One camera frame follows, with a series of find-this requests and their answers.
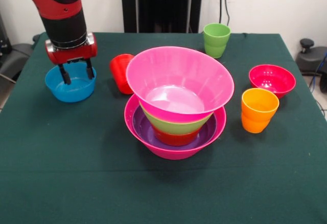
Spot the purple bowl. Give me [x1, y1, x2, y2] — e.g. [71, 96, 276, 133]
[132, 105, 218, 151]

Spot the light green cup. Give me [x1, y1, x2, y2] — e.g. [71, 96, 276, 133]
[203, 22, 232, 59]

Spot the blue bowl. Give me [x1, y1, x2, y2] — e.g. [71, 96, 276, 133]
[44, 62, 97, 104]

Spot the red cup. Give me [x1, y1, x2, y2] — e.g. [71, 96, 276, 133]
[109, 54, 135, 95]

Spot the blue cable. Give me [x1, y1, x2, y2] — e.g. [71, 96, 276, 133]
[308, 52, 327, 92]

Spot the large pink bowl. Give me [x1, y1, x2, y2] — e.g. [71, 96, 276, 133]
[125, 46, 235, 124]
[124, 93, 227, 160]

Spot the dark green tablecloth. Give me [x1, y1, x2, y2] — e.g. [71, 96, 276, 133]
[0, 31, 327, 224]

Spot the orange-red bowl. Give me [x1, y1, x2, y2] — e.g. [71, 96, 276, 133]
[152, 126, 202, 147]

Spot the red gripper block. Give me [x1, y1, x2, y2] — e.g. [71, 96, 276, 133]
[45, 32, 98, 86]

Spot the small magenta bowl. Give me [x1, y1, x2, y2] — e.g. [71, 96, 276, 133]
[248, 64, 297, 97]

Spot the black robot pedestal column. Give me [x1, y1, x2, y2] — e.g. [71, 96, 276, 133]
[117, 0, 207, 34]

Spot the light green bowl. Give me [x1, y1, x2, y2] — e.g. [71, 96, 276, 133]
[139, 101, 213, 136]

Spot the orange cup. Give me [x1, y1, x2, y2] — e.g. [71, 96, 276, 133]
[241, 88, 280, 134]

